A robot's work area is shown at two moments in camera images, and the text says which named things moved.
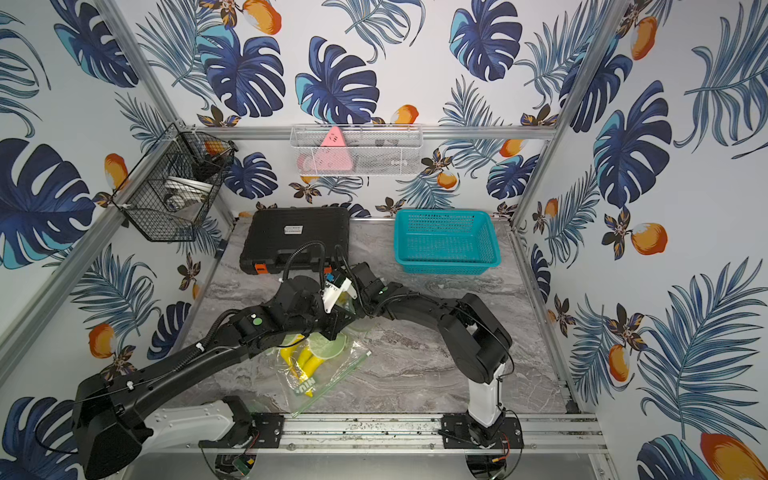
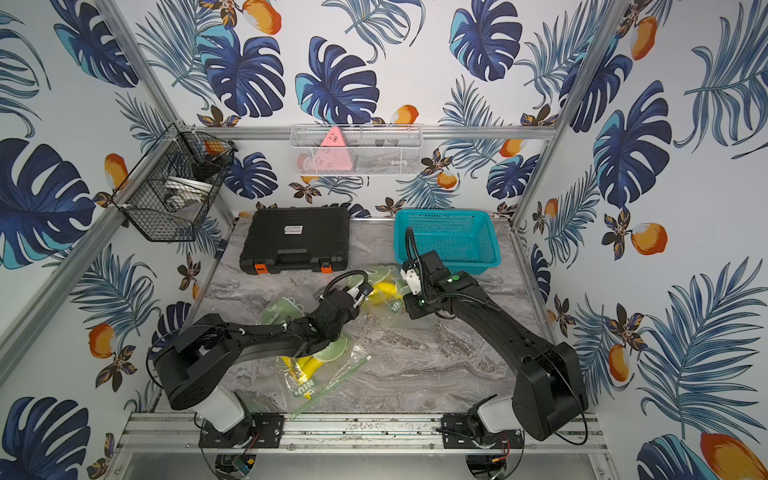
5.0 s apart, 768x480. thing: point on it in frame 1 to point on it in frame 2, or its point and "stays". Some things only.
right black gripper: [361, 311] to [410, 304]
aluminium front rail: [405, 435] stays
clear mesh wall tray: [370, 149] stays
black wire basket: [169, 191] stays
